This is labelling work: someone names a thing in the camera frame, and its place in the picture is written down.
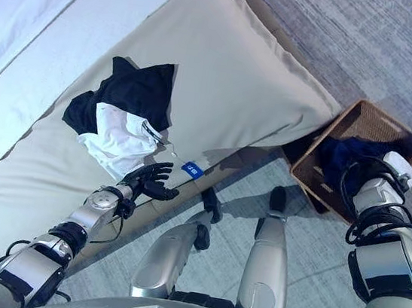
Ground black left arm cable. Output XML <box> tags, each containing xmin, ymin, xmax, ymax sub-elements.
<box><xmin>86</xmin><ymin>184</ymin><xmax>141</xmax><ymax>250</ymax></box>

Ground white garment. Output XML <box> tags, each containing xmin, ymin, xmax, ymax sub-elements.
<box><xmin>72</xmin><ymin>99</ymin><xmax>184</xmax><ymax>188</ymax></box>

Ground silver left robot leg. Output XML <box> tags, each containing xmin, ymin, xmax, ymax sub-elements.
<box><xmin>129</xmin><ymin>178</ymin><xmax>225</xmax><ymax>308</ymax></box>

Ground black garment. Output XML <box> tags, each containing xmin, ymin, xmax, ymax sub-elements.
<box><xmin>60</xmin><ymin>50</ymin><xmax>183</xmax><ymax>146</ymax></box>

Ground silver robot leg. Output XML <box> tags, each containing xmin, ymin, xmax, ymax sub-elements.
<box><xmin>129</xmin><ymin>178</ymin><xmax>225</xmax><ymax>308</ymax></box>
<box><xmin>234</xmin><ymin>182</ymin><xmax>303</xmax><ymax>308</ymax></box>

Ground woven wicker basket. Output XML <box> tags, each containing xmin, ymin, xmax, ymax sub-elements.
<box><xmin>284</xmin><ymin>90</ymin><xmax>412</xmax><ymax>231</ymax></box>

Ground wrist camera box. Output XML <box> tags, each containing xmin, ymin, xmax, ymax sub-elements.
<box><xmin>379</xmin><ymin>148</ymin><xmax>412</xmax><ymax>190</ymax></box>
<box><xmin>116</xmin><ymin>196</ymin><xmax>137</xmax><ymax>222</ymax></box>

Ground blue clothing hang tag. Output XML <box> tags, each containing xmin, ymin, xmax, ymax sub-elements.
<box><xmin>180</xmin><ymin>160</ymin><xmax>206</xmax><ymax>179</ymax></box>

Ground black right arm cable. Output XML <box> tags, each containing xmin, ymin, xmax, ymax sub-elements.
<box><xmin>324</xmin><ymin>151</ymin><xmax>412</xmax><ymax>303</ymax></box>

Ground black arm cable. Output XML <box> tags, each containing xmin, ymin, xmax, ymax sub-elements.
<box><xmin>324</xmin><ymin>151</ymin><xmax>412</xmax><ymax>303</ymax></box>
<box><xmin>86</xmin><ymin>184</ymin><xmax>141</xmax><ymax>250</ymax></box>

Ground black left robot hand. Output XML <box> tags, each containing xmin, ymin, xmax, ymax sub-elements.
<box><xmin>120</xmin><ymin>157</ymin><xmax>183</xmax><ymax>203</ymax></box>

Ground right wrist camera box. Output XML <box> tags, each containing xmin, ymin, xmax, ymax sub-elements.
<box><xmin>379</xmin><ymin>148</ymin><xmax>412</xmax><ymax>190</ymax></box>

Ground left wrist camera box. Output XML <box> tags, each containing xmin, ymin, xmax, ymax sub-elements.
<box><xmin>116</xmin><ymin>196</ymin><xmax>137</xmax><ymax>222</ymax></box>

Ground tan padded bed frame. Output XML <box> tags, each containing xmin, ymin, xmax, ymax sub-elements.
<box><xmin>60</xmin><ymin>0</ymin><xmax>360</xmax><ymax>306</ymax></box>

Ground beige bed mattress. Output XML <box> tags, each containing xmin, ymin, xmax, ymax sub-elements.
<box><xmin>0</xmin><ymin>0</ymin><xmax>359</xmax><ymax>288</ymax></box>

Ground silver right robot leg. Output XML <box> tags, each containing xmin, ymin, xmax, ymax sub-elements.
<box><xmin>234</xmin><ymin>182</ymin><xmax>303</xmax><ymax>308</ymax></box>

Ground navy blue garment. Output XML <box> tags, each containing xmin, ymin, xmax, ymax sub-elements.
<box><xmin>314</xmin><ymin>133</ymin><xmax>394</xmax><ymax>194</ymax></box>

